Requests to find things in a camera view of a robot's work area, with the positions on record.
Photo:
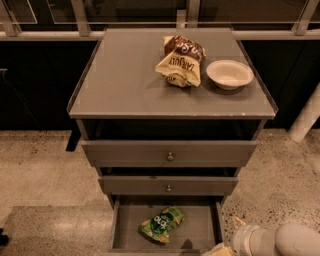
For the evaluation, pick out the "brass middle drawer knob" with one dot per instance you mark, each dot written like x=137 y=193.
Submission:
x=168 y=188

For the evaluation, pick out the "brass top drawer knob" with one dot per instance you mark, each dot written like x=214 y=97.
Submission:
x=170 y=156

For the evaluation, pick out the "grey top drawer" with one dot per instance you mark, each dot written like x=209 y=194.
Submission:
x=153 y=153

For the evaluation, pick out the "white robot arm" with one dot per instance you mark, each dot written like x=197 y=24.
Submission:
x=289 y=239

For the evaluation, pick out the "brown yellow chip bag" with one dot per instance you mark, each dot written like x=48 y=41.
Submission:
x=182 y=61

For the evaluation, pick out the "grey middle drawer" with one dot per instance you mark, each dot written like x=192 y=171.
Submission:
x=156 y=185

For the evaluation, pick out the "white metal railing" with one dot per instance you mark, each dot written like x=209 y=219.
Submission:
x=88 y=19

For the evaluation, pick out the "white pole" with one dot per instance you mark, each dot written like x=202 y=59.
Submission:
x=307 y=117

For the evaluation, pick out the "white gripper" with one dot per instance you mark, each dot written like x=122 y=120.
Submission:
x=240 y=238

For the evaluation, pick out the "grey drawer cabinet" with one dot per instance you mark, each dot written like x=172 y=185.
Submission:
x=121 y=97

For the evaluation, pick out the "grey bottom drawer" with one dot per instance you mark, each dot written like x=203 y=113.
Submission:
x=201 y=230

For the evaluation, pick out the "brass drawer knob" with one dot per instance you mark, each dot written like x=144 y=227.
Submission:
x=170 y=156
x=168 y=188

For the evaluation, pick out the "grey drawer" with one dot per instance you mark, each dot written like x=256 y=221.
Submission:
x=156 y=185
x=201 y=230
x=153 y=153

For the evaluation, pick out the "white paper bowl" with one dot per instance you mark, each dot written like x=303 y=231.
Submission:
x=229 y=74

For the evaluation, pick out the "black object at floor edge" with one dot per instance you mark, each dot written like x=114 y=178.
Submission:
x=4 y=239

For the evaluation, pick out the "green rice chip bag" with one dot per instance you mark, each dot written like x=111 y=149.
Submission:
x=158 y=227

